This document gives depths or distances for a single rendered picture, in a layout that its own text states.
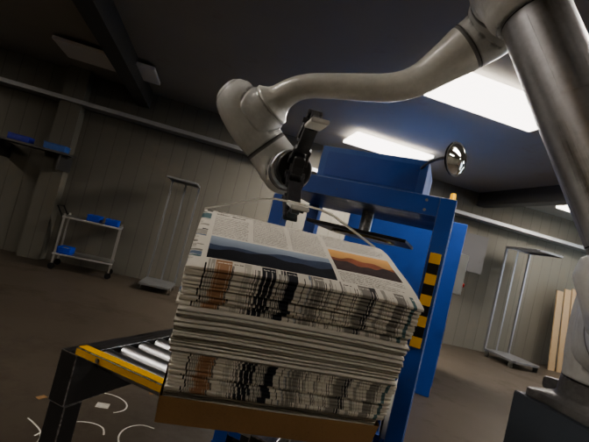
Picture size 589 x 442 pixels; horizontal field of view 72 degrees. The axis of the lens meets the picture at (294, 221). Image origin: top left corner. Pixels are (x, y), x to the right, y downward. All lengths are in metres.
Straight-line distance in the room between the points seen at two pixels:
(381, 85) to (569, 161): 0.41
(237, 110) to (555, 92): 0.60
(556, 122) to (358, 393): 0.46
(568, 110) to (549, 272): 8.92
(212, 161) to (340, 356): 6.48
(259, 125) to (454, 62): 0.42
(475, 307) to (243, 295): 8.21
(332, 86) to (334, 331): 0.58
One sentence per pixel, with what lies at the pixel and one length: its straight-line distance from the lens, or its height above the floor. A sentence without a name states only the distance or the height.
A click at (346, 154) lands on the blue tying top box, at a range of 2.35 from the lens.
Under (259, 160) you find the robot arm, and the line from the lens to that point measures 0.95.
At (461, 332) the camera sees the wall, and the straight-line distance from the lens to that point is 8.55.
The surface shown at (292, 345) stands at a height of 1.05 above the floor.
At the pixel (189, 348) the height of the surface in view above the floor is 1.02.
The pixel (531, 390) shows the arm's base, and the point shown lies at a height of 1.01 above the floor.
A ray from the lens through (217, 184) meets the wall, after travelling 6.88.
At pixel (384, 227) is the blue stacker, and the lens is 4.46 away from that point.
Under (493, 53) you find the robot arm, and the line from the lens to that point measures 0.96.
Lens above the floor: 1.17
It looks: 3 degrees up
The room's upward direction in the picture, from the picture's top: 14 degrees clockwise
